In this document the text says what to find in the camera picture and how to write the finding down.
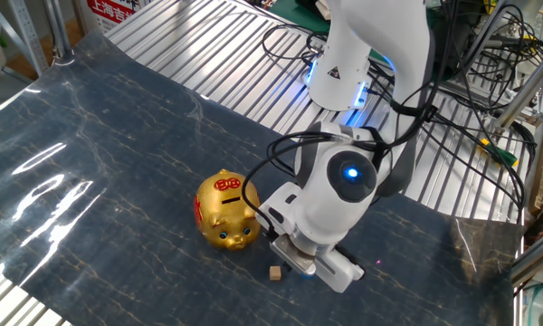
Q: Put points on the grey metal post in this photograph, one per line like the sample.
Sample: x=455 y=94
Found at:
x=56 y=27

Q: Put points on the black pouch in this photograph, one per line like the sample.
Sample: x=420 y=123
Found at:
x=448 y=45

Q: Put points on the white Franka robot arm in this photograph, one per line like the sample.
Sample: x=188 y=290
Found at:
x=326 y=213

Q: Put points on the perforated grey metal strut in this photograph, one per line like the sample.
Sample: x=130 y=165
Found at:
x=27 y=41

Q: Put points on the red white printed sign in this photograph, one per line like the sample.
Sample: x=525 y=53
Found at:
x=113 y=13

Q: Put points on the aluminium frame beam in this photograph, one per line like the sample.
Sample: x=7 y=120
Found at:
x=525 y=90

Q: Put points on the gold piggy bank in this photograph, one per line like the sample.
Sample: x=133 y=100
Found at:
x=226 y=213

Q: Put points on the small wooden cube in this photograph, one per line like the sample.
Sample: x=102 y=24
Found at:
x=275 y=273

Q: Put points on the green base mat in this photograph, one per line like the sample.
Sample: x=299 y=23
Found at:
x=298 y=13

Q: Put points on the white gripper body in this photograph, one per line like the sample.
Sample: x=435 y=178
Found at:
x=276 y=206

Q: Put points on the dark blue marble mat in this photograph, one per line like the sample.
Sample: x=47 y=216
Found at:
x=117 y=158

